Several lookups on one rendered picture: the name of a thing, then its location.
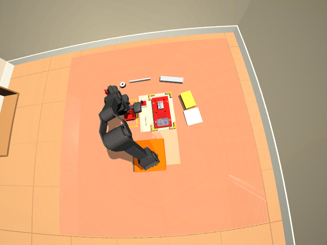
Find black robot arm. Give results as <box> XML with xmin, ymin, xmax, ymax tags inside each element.
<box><xmin>98</xmin><ymin>85</ymin><xmax>160</xmax><ymax>170</ymax></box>

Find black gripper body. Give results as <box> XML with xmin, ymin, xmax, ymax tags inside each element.
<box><xmin>117</xmin><ymin>101</ymin><xmax>142</xmax><ymax>114</ymax></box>

